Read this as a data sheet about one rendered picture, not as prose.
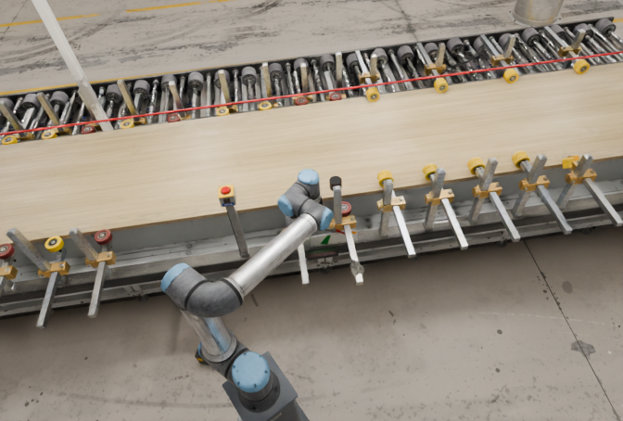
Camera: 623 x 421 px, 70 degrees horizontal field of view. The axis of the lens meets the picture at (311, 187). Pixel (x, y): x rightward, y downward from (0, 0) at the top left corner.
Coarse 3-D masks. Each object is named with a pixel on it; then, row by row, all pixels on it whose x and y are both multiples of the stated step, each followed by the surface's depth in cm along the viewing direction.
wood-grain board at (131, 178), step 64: (128, 128) 283; (192, 128) 279; (256, 128) 276; (320, 128) 272; (384, 128) 269; (448, 128) 265; (512, 128) 262; (576, 128) 259; (0, 192) 252; (64, 192) 249; (128, 192) 246; (192, 192) 243; (256, 192) 241; (320, 192) 238
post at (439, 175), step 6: (438, 168) 210; (438, 174) 209; (444, 174) 209; (438, 180) 212; (432, 186) 220; (438, 186) 216; (432, 192) 221; (438, 192) 219; (432, 210) 230; (426, 216) 237; (432, 216) 234; (426, 222) 238; (432, 222) 238
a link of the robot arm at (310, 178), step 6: (300, 174) 187; (306, 174) 187; (312, 174) 187; (318, 174) 189; (300, 180) 185; (306, 180) 185; (312, 180) 185; (318, 180) 188; (306, 186) 185; (312, 186) 187; (318, 186) 190; (312, 192) 188; (318, 192) 193; (312, 198) 193
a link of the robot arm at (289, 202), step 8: (296, 184) 186; (288, 192) 183; (296, 192) 183; (304, 192) 184; (280, 200) 181; (288, 200) 180; (296, 200) 180; (280, 208) 185; (288, 208) 179; (296, 208) 179
